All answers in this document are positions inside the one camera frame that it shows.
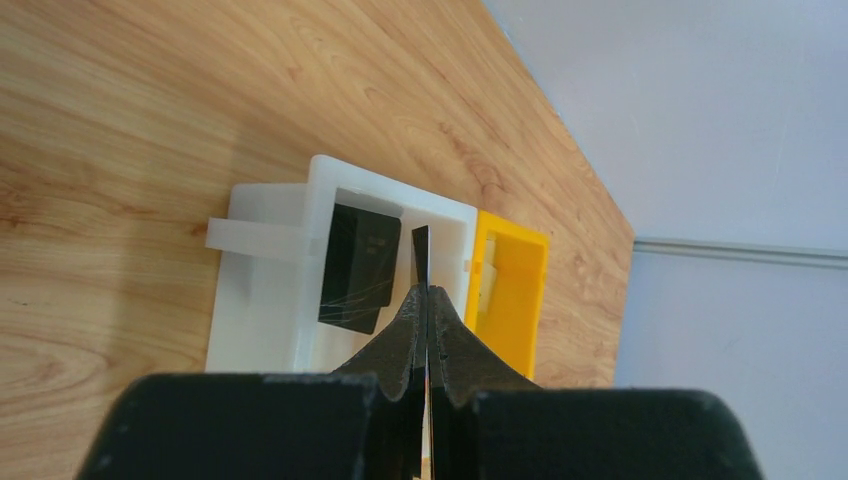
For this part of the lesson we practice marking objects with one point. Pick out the white plastic bin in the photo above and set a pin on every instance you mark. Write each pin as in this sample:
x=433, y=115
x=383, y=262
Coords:
x=271, y=312

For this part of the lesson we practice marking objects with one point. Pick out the black VIP card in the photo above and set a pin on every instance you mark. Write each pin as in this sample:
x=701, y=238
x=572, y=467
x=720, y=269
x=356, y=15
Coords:
x=421, y=256
x=358, y=265

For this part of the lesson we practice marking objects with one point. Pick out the yellow plastic bin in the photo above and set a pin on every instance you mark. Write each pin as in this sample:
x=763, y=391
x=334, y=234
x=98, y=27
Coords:
x=506, y=289

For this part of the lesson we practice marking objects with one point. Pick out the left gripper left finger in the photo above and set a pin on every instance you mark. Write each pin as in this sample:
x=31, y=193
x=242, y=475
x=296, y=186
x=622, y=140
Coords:
x=362, y=420

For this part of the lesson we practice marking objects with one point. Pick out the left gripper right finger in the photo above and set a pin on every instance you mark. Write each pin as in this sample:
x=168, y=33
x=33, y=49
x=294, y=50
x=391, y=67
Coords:
x=488, y=421

